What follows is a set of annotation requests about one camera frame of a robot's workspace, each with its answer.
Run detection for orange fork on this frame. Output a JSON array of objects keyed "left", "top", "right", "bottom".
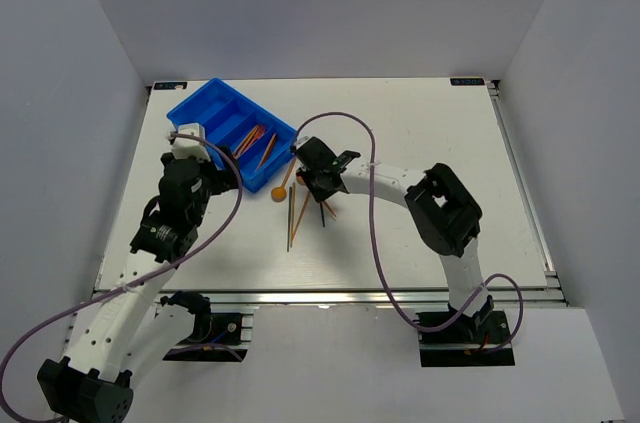
[
  {"left": 233, "top": 124, "right": 266, "bottom": 158},
  {"left": 233, "top": 125, "right": 262, "bottom": 158}
]

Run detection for orange chopstick crossing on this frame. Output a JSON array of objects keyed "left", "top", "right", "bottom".
[{"left": 322, "top": 201, "right": 337, "bottom": 220}]

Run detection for orange spoon small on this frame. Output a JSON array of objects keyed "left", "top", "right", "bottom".
[{"left": 270, "top": 157, "right": 297, "bottom": 203}]

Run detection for red-orange plastic fork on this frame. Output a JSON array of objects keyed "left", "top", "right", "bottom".
[{"left": 242, "top": 125, "right": 266, "bottom": 151}]

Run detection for red-orange chopstick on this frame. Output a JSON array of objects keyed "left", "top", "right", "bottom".
[{"left": 257, "top": 133, "right": 278, "bottom": 169}]

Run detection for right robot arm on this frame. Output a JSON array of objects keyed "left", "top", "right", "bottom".
[{"left": 291, "top": 137, "right": 493, "bottom": 342}]

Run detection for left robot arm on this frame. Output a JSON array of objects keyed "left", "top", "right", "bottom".
[{"left": 37, "top": 138, "right": 242, "bottom": 422}]

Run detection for orange chopstick long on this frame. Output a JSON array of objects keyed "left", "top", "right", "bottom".
[{"left": 291, "top": 192, "right": 311, "bottom": 246}]

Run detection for blue divided plastic tray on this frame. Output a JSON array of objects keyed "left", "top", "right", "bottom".
[{"left": 167, "top": 78, "right": 295, "bottom": 193}]

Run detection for right table logo sticker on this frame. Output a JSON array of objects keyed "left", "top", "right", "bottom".
[{"left": 449, "top": 77, "right": 486, "bottom": 86}]

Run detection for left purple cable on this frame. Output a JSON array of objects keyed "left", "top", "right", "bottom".
[{"left": 0, "top": 131, "right": 245, "bottom": 419}]

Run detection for purple cable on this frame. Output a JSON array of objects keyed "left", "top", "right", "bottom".
[
  {"left": 292, "top": 111, "right": 525, "bottom": 355},
  {"left": 0, "top": 131, "right": 245, "bottom": 419}
]

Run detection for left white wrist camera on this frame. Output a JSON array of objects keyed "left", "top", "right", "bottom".
[{"left": 168, "top": 123, "right": 211, "bottom": 162}]

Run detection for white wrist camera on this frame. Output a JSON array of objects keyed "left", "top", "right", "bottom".
[
  {"left": 290, "top": 138, "right": 307, "bottom": 154},
  {"left": 168, "top": 123, "right": 211, "bottom": 162}
]

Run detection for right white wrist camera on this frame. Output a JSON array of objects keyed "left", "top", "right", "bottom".
[{"left": 290, "top": 138, "right": 307, "bottom": 154}]

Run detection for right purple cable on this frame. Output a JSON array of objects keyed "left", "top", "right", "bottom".
[{"left": 292, "top": 111, "right": 525, "bottom": 355}]

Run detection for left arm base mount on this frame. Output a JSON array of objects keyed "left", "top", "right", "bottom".
[{"left": 155, "top": 291, "right": 253, "bottom": 362}]

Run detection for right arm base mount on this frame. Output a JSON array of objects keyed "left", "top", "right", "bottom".
[{"left": 418, "top": 311, "right": 515, "bottom": 368}]

